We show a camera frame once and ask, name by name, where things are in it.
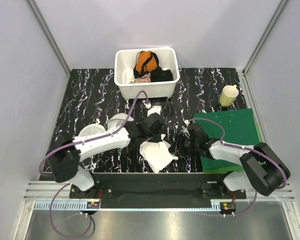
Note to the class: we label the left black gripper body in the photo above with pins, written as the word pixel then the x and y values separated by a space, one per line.
pixel 154 137

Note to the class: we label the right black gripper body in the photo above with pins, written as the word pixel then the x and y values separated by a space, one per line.
pixel 186 144

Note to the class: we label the white bra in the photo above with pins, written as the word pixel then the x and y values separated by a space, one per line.
pixel 157 154

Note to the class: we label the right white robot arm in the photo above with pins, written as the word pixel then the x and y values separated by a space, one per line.
pixel 263 170

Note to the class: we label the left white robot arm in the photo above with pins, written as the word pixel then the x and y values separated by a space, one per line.
pixel 122 130

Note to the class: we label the orange black bra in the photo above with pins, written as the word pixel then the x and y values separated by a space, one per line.
pixel 146 62

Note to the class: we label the green folder stack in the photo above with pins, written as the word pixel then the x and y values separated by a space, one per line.
pixel 240 128

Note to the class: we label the pink garment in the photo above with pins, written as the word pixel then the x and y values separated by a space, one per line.
pixel 141 80

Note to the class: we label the black garment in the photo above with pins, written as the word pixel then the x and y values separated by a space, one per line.
pixel 161 75

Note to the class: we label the yellow-green cup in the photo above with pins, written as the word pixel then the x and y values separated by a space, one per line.
pixel 228 95

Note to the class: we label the black marbled mat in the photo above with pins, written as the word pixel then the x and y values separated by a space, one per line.
pixel 91 96

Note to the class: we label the white plastic bin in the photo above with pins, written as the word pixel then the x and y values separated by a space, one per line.
pixel 125 61

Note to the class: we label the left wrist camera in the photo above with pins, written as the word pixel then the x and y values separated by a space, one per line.
pixel 153 109

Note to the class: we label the white cable duct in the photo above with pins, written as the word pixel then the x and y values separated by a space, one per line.
pixel 87 206

